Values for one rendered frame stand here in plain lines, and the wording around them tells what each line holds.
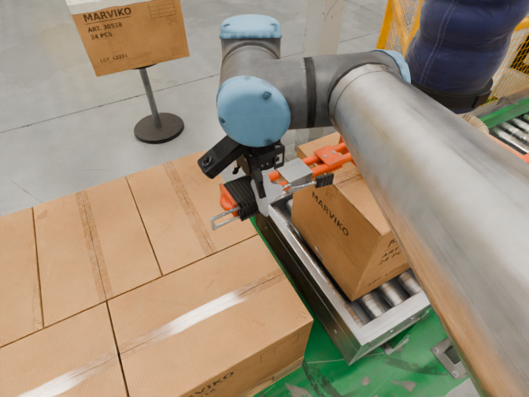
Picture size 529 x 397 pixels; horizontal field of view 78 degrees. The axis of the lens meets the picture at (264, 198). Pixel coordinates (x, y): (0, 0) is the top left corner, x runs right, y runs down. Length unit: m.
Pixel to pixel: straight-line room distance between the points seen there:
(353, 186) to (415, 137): 0.74
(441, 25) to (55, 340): 1.38
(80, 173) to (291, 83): 2.37
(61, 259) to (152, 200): 0.41
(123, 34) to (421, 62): 1.79
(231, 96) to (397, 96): 0.19
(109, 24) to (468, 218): 2.21
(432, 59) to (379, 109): 0.62
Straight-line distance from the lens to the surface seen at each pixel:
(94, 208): 1.60
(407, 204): 0.21
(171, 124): 2.85
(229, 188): 0.73
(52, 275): 1.46
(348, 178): 1.00
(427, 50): 0.92
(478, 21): 0.87
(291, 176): 0.77
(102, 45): 2.32
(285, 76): 0.42
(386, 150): 0.25
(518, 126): 2.36
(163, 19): 2.34
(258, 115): 0.41
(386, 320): 1.18
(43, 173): 2.83
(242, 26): 0.52
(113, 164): 2.66
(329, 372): 1.70
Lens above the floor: 1.63
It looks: 48 degrees down
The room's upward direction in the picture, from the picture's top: straight up
